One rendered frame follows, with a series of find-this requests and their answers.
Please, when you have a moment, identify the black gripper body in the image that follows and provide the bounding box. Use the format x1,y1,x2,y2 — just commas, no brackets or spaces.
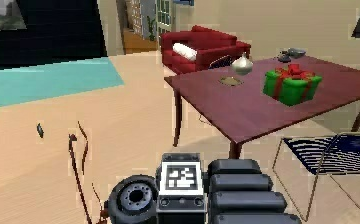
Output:
101,174,160,224

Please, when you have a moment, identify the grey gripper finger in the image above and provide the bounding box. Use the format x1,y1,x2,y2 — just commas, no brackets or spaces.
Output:
76,120,104,218
67,133,94,224

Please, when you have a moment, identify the red armchair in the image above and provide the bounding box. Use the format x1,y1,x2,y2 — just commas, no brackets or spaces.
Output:
159,24,252,75

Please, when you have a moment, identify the brown wooden chest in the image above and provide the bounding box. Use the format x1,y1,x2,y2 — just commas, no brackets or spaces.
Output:
122,28,160,55

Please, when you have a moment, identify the green house plant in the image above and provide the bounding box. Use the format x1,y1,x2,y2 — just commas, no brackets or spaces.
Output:
146,15,158,42

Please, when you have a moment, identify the white pillow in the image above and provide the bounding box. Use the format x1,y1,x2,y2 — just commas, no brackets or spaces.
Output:
171,42,199,62

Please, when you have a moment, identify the dark red wooden table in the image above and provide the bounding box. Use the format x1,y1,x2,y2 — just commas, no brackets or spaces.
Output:
163,54,360,160

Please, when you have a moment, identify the small brown round plate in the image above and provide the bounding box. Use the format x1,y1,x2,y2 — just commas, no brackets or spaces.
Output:
219,75,244,87

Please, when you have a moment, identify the white paned window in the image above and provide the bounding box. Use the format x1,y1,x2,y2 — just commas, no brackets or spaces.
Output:
155,0,174,35

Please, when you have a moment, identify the framed landscape picture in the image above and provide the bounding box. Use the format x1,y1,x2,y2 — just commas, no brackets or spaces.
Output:
0,0,28,32

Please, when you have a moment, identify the green gift box red ribbon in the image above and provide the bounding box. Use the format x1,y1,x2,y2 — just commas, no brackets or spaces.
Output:
262,63,324,108

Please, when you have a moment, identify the dark grey small object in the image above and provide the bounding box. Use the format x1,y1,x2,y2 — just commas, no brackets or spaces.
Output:
276,50,293,64

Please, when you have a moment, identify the grey bowl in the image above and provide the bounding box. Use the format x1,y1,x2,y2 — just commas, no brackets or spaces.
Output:
287,47,308,58

